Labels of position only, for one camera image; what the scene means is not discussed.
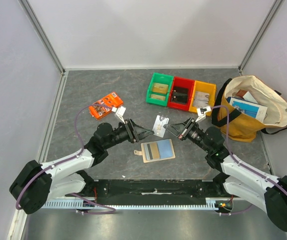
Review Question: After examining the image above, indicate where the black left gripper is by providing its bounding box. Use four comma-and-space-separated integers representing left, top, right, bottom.
104, 117, 154, 149

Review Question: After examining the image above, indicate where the white vip card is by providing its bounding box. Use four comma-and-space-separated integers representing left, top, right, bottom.
152, 115, 169, 138
195, 91, 210, 101
192, 99, 209, 109

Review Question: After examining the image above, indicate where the beige card holder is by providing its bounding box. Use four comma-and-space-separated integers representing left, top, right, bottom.
133, 139, 176, 163

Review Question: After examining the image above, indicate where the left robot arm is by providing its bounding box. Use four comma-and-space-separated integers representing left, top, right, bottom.
9, 119, 154, 215

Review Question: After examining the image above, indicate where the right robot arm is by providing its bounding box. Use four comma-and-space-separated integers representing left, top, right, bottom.
164, 118, 287, 232

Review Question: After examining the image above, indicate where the black card in red bin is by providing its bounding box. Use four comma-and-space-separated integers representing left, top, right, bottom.
173, 86, 189, 95

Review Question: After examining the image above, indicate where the gold card in green bin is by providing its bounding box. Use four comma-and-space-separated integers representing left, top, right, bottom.
151, 82, 169, 94

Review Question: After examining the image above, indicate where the orange snack box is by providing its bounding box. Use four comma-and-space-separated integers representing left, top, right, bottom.
88, 92, 124, 120

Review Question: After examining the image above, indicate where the red plastic bin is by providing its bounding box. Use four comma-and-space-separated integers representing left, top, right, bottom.
167, 76, 195, 112

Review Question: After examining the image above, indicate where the yellow plastic bin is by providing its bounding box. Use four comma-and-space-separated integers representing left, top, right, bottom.
188, 80, 217, 113

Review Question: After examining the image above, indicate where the green plastic bin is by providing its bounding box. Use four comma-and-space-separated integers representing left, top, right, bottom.
145, 72, 174, 107

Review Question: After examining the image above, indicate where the brown box in bag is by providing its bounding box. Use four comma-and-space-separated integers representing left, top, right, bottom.
235, 89, 247, 99

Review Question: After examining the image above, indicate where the yellow canvas tote bag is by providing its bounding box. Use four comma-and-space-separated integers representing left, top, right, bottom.
211, 75, 287, 143

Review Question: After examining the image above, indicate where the blue white box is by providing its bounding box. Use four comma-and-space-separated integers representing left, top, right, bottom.
227, 97, 268, 122

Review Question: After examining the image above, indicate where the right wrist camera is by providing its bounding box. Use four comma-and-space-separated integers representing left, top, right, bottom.
195, 105, 212, 123

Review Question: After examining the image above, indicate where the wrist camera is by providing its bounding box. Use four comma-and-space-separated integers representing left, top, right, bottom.
111, 105, 126, 123
195, 105, 212, 123

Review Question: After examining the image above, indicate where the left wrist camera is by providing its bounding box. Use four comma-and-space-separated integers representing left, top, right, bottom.
111, 105, 126, 123

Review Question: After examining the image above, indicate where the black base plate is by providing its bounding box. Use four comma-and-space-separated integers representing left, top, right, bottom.
77, 179, 232, 205

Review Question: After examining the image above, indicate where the white slotted cable duct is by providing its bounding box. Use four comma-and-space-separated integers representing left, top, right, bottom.
41, 198, 219, 211

